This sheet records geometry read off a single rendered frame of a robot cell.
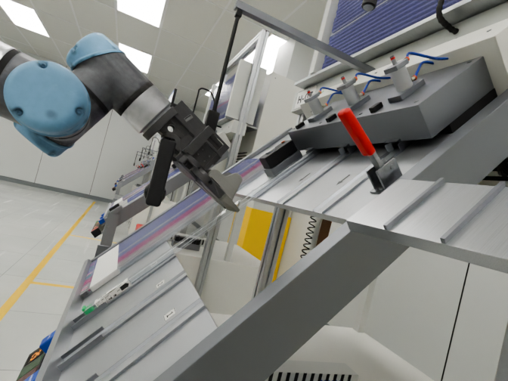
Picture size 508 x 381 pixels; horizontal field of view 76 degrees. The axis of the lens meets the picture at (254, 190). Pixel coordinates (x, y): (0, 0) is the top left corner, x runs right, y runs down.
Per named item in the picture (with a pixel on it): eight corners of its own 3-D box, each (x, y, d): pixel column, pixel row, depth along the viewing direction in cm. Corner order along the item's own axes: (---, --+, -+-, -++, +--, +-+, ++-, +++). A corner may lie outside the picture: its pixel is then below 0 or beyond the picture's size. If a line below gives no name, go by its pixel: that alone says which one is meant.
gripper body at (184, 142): (233, 150, 56) (182, 96, 52) (198, 186, 54) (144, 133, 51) (221, 152, 63) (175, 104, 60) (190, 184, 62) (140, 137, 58)
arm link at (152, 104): (120, 113, 49) (121, 119, 57) (144, 134, 51) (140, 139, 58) (156, 80, 51) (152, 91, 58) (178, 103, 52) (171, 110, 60)
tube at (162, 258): (87, 317, 52) (82, 311, 52) (88, 313, 54) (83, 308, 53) (317, 153, 66) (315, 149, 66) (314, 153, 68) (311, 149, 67)
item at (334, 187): (377, 257, 36) (358, 220, 35) (218, 200, 97) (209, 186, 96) (540, 110, 45) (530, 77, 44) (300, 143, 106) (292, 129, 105)
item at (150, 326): (40, 525, 25) (12, 501, 24) (99, 271, 86) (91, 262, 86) (236, 355, 30) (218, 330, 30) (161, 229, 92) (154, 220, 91)
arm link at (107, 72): (63, 72, 53) (102, 39, 55) (116, 122, 56) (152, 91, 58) (54, 55, 45) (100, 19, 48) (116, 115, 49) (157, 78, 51)
